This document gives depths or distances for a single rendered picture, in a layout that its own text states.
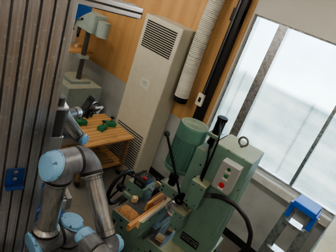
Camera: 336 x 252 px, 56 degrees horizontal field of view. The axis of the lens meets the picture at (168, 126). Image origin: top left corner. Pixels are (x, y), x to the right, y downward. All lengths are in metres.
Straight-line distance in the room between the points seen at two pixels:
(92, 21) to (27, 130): 2.55
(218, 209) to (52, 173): 0.93
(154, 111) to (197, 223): 1.79
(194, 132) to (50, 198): 0.82
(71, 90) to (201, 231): 2.56
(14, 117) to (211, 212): 1.11
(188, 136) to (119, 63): 2.58
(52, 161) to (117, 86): 3.06
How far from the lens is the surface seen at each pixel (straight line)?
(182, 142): 1.80
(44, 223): 1.50
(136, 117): 3.63
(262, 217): 3.38
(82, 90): 4.03
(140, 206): 2.05
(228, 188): 1.66
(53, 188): 1.37
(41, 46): 1.27
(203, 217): 1.87
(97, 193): 1.39
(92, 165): 1.37
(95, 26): 3.82
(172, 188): 2.00
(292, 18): 3.06
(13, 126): 1.39
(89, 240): 1.29
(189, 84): 3.33
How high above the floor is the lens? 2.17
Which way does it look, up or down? 23 degrees down
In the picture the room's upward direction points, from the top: 20 degrees clockwise
